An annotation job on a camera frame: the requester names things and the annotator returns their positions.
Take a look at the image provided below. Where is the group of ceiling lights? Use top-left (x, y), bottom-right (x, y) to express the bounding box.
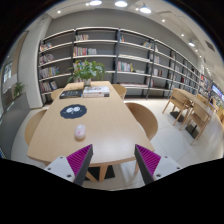
top-left (55, 0), bottom-right (214, 48)

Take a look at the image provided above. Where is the dark mouse pad with eyes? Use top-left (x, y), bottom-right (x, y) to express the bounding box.
top-left (59, 103), bottom-right (88, 120)

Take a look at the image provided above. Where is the black hardcover book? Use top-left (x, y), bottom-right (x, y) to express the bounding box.
top-left (59, 89), bottom-right (84, 100)

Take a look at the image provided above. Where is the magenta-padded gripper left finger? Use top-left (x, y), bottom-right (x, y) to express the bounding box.
top-left (44, 143), bottom-right (94, 187)

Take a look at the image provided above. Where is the small green potted plant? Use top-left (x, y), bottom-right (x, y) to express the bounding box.
top-left (13, 81), bottom-right (26, 99)

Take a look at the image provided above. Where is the grey bookshelf unit with books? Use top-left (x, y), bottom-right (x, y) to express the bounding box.
top-left (37, 26), bottom-right (214, 101)

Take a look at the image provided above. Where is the white book with red lettering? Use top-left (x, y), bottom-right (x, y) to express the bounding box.
top-left (82, 92), bottom-right (111, 98)

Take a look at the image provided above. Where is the grey low counter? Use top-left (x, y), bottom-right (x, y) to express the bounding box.
top-left (0, 92), bottom-right (32, 160)

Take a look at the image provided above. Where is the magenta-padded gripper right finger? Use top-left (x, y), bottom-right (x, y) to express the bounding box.
top-left (134, 143), bottom-right (183, 185)

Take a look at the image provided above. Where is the pale pink computer mouse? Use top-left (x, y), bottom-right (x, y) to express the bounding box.
top-left (74, 124), bottom-right (87, 140)

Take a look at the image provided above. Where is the white illustrated book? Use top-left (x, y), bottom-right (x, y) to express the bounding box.
top-left (82, 85), bottom-right (111, 95)

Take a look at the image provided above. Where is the wooden round-back chair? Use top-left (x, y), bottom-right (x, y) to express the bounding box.
top-left (24, 109), bottom-right (48, 146)
top-left (125, 101), bottom-right (159, 141)
top-left (50, 87), bottom-right (65, 101)
top-left (111, 83), bottom-right (128, 100)

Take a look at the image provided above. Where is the green potted plant, white pot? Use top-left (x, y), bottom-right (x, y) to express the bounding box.
top-left (66, 59), bottom-right (107, 88)

